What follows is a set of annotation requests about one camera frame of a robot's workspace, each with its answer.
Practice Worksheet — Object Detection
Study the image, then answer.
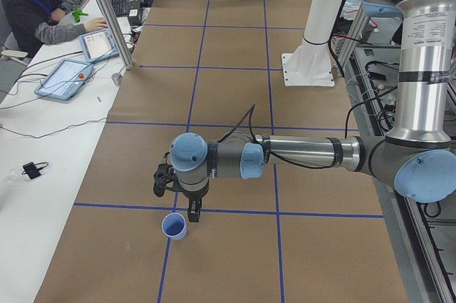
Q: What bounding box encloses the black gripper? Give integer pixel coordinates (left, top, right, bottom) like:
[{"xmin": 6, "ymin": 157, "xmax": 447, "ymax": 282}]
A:
[{"xmin": 183, "ymin": 188, "xmax": 208, "ymax": 222}]

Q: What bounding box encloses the blue plastic cup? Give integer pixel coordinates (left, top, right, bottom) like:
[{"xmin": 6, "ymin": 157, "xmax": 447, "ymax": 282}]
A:
[{"xmin": 161, "ymin": 212, "xmax": 187, "ymax": 240}]

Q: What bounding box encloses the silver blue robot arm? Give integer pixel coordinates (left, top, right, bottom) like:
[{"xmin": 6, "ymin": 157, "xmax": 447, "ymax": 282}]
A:
[{"xmin": 153, "ymin": 0, "xmax": 455, "ymax": 222}]

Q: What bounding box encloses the brown paper table cover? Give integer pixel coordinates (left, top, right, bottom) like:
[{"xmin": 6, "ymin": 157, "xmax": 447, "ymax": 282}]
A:
[{"xmin": 36, "ymin": 0, "xmax": 408, "ymax": 302}]

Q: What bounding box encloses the small black device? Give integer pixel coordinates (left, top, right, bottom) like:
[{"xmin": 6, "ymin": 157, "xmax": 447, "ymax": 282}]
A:
[{"xmin": 22, "ymin": 162, "xmax": 49, "ymax": 180}]

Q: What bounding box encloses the near blue teach pendant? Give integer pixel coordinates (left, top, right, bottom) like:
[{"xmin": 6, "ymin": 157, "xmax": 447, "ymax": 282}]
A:
[{"xmin": 34, "ymin": 59, "xmax": 93, "ymax": 101}]

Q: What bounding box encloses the blue teach pendant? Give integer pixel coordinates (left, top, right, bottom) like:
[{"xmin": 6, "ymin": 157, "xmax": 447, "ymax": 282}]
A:
[
  {"xmin": 78, "ymin": 29, "xmax": 119, "ymax": 63},
  {"xmin": 34, "ymin": 59, "xmax": 93, "ymax": 101}
]

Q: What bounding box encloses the far blue teach pendant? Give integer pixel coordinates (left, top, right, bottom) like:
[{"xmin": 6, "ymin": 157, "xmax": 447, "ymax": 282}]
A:
[{"xmin": 78, "ymin": 29, "xmax": 119, "ymax": 63}]

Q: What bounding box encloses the green plastic toy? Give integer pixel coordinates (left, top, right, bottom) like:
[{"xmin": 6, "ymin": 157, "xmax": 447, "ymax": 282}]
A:
[{"xmin": 72, "ymin": 8, "xmax": 88, "ymax": 24}]

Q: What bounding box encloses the seated person dark hoodie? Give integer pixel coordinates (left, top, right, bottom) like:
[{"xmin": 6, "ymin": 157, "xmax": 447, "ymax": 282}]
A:
[{"xmin": 1, "ymin": 0, "xmax": 108, "ymax": 57}]

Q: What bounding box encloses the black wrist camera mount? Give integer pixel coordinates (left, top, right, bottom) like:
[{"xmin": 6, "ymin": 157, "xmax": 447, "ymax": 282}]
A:
[{"xmin": 153, "ymin": 152, "xmax": 178, "ymax": 197}]

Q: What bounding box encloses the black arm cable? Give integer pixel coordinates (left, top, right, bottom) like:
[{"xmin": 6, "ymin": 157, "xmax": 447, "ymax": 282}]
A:
[{"xmin": 217, "ymin": 103, "xmax": 396, "ymax": 170}]

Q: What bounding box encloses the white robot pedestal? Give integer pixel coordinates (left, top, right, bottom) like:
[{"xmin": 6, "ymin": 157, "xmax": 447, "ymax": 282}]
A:
[{"xmin": 281, "ymin": 0, "xmax": 343, "ymax": 87}]

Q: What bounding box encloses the aluminium frame post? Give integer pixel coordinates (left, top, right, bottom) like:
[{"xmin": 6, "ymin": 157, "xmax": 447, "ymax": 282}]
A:
[{"xmin": 96, "ymin": 0, "xmax": 133, "ymax": 70}]

